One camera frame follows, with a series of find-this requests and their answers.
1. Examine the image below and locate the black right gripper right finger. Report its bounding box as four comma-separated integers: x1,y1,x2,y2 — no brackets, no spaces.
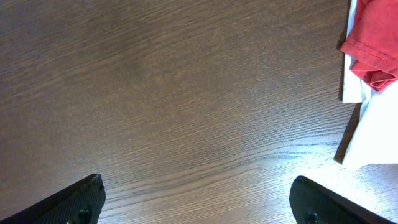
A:
289,175,394,224

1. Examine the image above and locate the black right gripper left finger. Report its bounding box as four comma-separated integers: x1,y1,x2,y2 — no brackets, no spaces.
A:
1,174,106,224

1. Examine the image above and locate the white garment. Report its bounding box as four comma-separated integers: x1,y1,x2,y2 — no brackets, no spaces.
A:
342,0,397,169

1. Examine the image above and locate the red t-shirt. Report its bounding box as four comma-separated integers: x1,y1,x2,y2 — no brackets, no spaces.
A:
340,0,397,92

